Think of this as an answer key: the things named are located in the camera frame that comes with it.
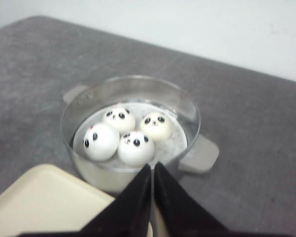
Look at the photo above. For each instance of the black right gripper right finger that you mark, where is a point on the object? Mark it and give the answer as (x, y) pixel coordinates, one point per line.
(183, 216)

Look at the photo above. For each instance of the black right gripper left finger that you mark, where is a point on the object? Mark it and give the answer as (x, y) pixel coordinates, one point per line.
(127, 216)

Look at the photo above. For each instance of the stainless steel steamer pot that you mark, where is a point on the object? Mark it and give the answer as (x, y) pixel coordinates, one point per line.
(185, 151)

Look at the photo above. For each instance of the cream rectangular tray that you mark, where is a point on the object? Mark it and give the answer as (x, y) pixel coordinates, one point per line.
(48, 199)

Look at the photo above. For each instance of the panda bun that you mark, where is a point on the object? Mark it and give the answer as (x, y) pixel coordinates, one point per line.
(100, 141)
(120, 118)
(157, 126)
(135, 148)

